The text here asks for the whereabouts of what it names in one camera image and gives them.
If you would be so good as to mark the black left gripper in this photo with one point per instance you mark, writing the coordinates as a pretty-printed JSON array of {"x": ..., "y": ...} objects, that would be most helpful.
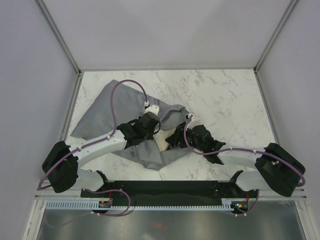
[{"x": 150, "y": 137}]

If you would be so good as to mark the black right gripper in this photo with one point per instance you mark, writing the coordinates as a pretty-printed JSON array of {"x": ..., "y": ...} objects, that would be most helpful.
[{"x": 177, "y": 136}]

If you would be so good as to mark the beige pillow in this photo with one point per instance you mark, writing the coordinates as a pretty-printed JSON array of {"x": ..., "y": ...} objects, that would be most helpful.
[{"x": 160, "y": 138}]

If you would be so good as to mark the grey pillowcase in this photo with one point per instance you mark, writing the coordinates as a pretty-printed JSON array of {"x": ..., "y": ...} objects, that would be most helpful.
[{"x": 120, "y": 103}]

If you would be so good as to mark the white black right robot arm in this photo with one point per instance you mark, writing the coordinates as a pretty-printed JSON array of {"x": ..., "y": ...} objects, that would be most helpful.
[{"x": 271, "y": 167}]

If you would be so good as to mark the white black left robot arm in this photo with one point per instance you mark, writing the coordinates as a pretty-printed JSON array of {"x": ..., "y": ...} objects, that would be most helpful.
[{"x": 62, "y": 166}]

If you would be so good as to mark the metal front panel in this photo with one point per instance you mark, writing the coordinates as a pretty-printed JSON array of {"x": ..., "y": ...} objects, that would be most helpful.
[{"x": 267, "y": 221}]

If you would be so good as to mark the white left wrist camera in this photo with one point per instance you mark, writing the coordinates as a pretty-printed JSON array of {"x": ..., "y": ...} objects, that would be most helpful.
[{"x": 152, "y": 108}]

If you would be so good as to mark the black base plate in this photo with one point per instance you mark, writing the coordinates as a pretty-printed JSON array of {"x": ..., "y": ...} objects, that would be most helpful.
[{"x": 171, "y": 184}]

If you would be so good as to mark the aluminium left side rail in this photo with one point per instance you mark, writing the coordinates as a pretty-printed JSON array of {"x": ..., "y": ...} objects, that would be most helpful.
[{"x": 70, "y": 108}]

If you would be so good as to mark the aluminium right side rail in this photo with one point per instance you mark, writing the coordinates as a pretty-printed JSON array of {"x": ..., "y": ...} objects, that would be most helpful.
[{"x": 267, "y": 109}]

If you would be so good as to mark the white slotted cable duct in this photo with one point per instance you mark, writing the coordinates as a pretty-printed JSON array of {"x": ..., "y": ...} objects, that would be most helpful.
[{"x": 97, "y": 205}]

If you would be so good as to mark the aluminium left corner post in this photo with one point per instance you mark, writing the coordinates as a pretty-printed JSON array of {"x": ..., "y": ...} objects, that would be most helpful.
[{"x": 57, "y": 34}]

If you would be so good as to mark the aluminium corner post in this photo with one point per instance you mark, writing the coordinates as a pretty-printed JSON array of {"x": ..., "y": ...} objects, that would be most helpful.
[
  {"x": 275, "y": 34},
  {"x": 57, "y": 34}
]

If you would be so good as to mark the aluminium right corner post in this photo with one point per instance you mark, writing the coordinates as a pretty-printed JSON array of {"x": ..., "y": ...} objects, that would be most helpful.
[{"x": 275, "y": 34}]

